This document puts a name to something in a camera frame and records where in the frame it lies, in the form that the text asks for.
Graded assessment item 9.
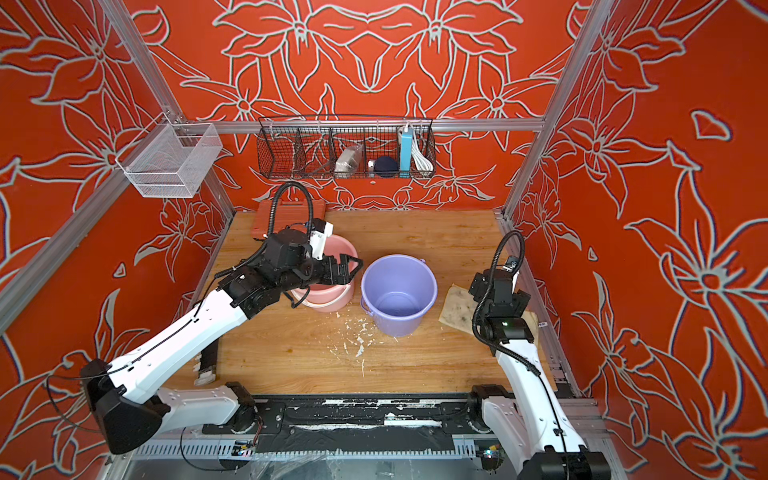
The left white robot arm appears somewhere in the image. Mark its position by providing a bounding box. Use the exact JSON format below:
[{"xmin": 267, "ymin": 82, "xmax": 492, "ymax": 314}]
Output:
[{"xmin": 78, "ymin": 205, "xmax": 364, "ymax": 455}]

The white cable bundle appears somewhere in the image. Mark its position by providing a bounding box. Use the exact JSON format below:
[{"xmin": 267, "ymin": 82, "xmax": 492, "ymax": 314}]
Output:
[{"xmin": 411, "ymin": 130, "xmax": 434, "ymax": 178}]

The black wire wall basket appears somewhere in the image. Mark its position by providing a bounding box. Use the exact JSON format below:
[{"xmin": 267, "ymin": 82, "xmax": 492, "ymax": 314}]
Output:
[{"xmin": 256, "ymin": 114, "xmax": 437, "ymax": 180}]

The dark blue round object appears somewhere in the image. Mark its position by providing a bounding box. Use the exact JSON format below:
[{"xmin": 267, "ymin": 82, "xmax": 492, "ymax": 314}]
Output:
[{"xmin": 373, "ymin": 156, "xmax": 399, "ymax": 178}]

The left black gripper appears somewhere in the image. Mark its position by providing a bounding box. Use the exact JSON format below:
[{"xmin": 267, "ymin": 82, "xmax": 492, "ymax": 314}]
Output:
[{"xmin": 281, "ymin": 251, "xmax": 367, "ymax": 295}]

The purple plastic bucket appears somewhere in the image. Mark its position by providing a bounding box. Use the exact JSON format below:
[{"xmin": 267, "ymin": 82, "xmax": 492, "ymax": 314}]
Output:
[{"xmin": 360, "ymin": 254, "xmax": 438, "ymax": 338}]

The white mesh wall basket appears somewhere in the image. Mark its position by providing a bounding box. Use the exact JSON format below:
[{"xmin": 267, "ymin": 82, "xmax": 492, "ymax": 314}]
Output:
[{"xmin": 120, "ymin": 123, "xmax": 222, "ymax": 199}]

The red plastic tool case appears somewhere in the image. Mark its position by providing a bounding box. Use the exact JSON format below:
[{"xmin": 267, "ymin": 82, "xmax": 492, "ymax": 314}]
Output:
[{"xmin": 251, "ymin": 199, "xmax": 327, "ymax": 240}]

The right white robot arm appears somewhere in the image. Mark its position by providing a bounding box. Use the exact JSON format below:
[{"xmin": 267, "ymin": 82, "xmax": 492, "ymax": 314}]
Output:
[{"xmin": 468, "ymin": 230, "xmax": 612, "ymax": 479}]

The grey wrapped package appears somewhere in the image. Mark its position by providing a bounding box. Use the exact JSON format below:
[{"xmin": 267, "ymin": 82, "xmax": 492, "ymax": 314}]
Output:
[{"xmin": 334, "ymin": 145, "xmax": 364, "ymax": 179}]

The pink plastic bucket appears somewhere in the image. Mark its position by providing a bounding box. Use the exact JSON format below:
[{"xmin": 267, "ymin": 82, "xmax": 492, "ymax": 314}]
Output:
[{"xmin": 291, "ymin": 233, "xmax": 359, "ymax": 314}]

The black white comb tool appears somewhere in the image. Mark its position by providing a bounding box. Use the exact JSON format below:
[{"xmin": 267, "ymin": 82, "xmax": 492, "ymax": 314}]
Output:
[{"xmin": 194, "ymin": 342, "xmax": 219, "ymax": 387}]

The yellow cloth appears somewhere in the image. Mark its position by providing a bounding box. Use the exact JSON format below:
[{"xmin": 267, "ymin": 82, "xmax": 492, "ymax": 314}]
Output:
[{"xmin": 439, "ymin": 284, "xmax": 540, "ymax": 346}]

